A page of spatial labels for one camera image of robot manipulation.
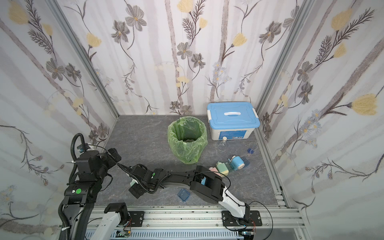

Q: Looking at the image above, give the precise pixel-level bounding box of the pink pencil sharpener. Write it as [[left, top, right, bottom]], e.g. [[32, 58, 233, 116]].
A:
[[209, 167, 222, 177]]

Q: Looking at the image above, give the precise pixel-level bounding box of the green yellow pencil sharpener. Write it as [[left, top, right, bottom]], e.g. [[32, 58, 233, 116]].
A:
[[216, 162, 229, 176]]

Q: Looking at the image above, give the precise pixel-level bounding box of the blue sharpener with crank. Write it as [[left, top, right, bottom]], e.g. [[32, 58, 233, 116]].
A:
[[228, 156, 245, 171]]

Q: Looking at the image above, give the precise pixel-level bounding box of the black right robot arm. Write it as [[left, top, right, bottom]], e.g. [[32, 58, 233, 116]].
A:
[[117, 163, 263, 232]]

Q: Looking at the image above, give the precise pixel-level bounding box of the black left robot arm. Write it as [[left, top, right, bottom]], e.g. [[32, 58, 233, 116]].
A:
[[58, 133, 122, 240]]

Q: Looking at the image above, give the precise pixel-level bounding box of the green bagged trash bin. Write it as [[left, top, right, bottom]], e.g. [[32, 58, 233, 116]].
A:
[[167, 116, 208, 165]]

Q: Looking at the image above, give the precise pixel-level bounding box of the clear small flask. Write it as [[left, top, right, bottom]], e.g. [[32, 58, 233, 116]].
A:
[[218, 137, 227, 151]]

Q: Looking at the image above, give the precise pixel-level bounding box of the blue lidded storage box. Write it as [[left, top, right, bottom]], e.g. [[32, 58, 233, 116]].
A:
[[207, 102, 261, 141]]

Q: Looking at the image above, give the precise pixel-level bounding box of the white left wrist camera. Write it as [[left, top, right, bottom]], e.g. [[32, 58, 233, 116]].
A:
[[77, 143, 91, 154]]

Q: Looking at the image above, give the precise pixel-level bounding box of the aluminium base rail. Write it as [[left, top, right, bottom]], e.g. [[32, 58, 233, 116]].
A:
[[83, 205, 301, 240]]

